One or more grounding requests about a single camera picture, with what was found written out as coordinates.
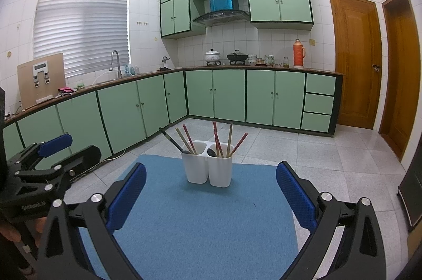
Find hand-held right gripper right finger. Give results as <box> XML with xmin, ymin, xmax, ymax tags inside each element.
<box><xmin>276</xmin><ymin>161</ymin><xmax>387</xmax><ymax>280</ymax></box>

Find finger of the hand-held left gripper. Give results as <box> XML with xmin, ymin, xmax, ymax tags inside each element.
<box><xmin>15</xmin><ymin>145</ymin><xmax>102</xmax><ymax>194</ymax></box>
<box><xmin>5</xmin><ymin>133</ymin><xmax>73</xmax><ymax>169</ymax></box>

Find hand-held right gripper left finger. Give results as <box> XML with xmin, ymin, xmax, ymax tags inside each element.
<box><xmin>35</xmin><ymin>162</ymin><xmax>147</xmax><ymax>280</ymax></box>

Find red patterned wooden chopstick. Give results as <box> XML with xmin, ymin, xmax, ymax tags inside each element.
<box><xmin>230</xmin><ymin>132</ymin><xmax>248</xmax><ymax>157</ymax></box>
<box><xmin>214</xmin><ymin>122</ymin><xmax>224</xmax><ymax>158</ymax></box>
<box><xmin>182</xmin><ymin>124</ymin><xmax>198</xmax><ymax>155</ymax></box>
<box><xmin>212</xmin><ymin>122</ymin><xmax>221</xmax><ymax>158</ymax></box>

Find white two-compartment utensil holder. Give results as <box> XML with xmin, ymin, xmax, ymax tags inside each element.
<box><xmin>181</xmin><ymin>141</ymin><xmax>234</xmax><ymax>188</ymax></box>

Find plain wooden chopstick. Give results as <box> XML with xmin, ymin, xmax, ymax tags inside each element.
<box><xmin>226</xmin><ymin>123</ymin><xmax>233</xmax><ymax>158</ymax></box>
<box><xmin>175</xmin><ymin>127</ymin><xmax>197</xmax><ymax>155</ymax></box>

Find person's left hand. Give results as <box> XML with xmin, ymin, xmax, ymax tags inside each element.
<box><xmin>0</xmin><ymin>217</ymin><xmax>47</xmax><ymax>243</ymax></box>

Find beige water purifier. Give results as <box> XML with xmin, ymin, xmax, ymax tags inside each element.
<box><xmin>17</xmin><ymin>52</ymin><xmax>66</xmax><ymax>111</ymax></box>

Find blue table mat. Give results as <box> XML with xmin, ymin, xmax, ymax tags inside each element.
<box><xmin>77</xmin><ymin>154</ymin><xmax>299</xmax><ymax>280</ymax></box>

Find metal kitchen faucet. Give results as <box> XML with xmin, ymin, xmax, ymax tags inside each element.
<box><xmin>110</xmin><ymin>50</ymin><xmax>122</xmax><ymax>79</ymax></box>

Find green base cabinets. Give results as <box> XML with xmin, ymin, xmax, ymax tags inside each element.
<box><xmin>0</xmin><ymin>68</ymin><xmax>345</xmax><ymax>175</ymax></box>

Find white window blind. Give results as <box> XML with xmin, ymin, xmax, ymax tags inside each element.
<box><xmin>32</xmin><ymin>0</ymin><xmax>131</xmax><ymax>79</ymax></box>

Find dark glass cabinet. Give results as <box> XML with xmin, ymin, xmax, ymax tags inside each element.
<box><xmin>397</xmin><ymin>165</ymin><xmax>422</xmax><ymax>233</ymax></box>

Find orange thermos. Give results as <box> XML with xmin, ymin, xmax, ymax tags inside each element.
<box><xmin>293</xmin><ymin>39</ymin><xmax>306</xmax><ymax>68</ymax></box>

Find brown wooden door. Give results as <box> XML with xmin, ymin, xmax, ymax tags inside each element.
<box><xmin>379</xmin><ymin>0</ymin><xmax>421</xmax><ymax>162</ymax></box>
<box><xmin>328</xmin><ymin>0</ymin><xmax>383</xmax><ymax>130</ymax></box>

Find black wok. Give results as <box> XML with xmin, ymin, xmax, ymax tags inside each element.
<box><xmin>226</xmin><ymin>49</ymin><xmax>248</xmax><ymax>66</ymax></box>

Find white cooking pot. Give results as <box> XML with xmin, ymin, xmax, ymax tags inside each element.
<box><xmin>204</xmin><ymin>49</ymin><xmax>221</xmax><ymax>66</ymax></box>

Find black range hood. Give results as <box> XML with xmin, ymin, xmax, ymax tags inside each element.
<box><xmin>192</xmin><ymin>10</ymin><xmax>250</xmax><ymax>26</ymax></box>

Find blue hood cover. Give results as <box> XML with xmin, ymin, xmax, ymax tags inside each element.
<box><xmin>210</xmin><ymin>0</ymin><xmax>236</xmax><ymax>12</ymax></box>

